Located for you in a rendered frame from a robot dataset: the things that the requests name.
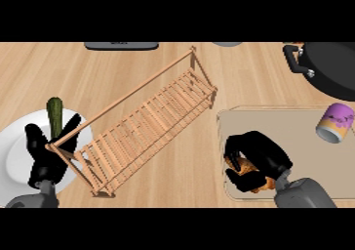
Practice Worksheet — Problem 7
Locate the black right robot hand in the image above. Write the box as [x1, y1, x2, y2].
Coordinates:
[223, 130, 294, 193]

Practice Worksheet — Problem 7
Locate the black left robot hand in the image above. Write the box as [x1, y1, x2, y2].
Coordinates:
[24, 112, 84, 190]

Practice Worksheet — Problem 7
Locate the golden brown croissant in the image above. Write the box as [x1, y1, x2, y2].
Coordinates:
[223, 155, 278, 193]

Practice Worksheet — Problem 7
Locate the beige tray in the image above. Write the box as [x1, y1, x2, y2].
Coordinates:
[214, 104, 355, 203]

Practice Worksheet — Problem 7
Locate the wooden tiered shelf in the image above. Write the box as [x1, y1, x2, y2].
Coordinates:
[43, 45, 219, 198]

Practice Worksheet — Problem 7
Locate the white plate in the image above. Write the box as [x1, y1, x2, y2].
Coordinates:
[0, 108, 93, 208]

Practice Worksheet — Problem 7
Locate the green cucumber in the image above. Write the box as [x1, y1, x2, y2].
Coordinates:
[44, 97, 65, 140]

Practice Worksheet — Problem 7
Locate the purple and yellow can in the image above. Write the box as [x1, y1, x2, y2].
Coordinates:
[314, 103, 355, 145]

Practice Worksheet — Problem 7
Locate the grey round object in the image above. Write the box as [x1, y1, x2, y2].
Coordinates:
[210, 41, 244, 48]

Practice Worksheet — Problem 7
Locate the dark grey flat appliance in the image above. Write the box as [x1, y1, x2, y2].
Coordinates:
[84, 41, 159, 52]

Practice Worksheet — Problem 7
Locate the black pot with handle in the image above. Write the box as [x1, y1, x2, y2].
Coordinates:
[281, 41, 355, 103]

